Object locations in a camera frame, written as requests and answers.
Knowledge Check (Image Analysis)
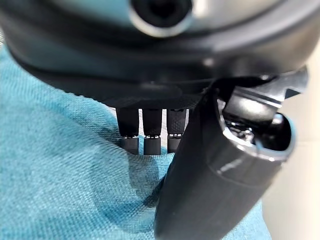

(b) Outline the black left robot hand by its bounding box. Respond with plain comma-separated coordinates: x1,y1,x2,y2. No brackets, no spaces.
0,0,320,240

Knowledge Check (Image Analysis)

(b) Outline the teal fabric cushion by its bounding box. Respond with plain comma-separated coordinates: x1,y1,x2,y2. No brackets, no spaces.
0,47,272,240

